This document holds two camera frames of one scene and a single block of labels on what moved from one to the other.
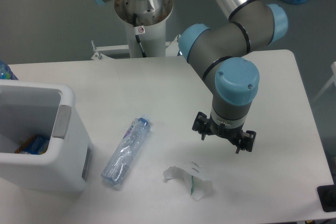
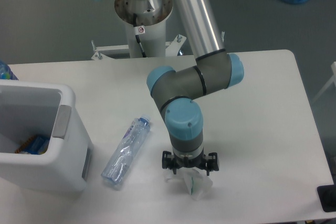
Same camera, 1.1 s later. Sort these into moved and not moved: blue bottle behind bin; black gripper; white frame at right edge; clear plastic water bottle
Moved: black gripper
Not moved: white frame at right edge; clear plastic water bottle; blue bottle behind bin
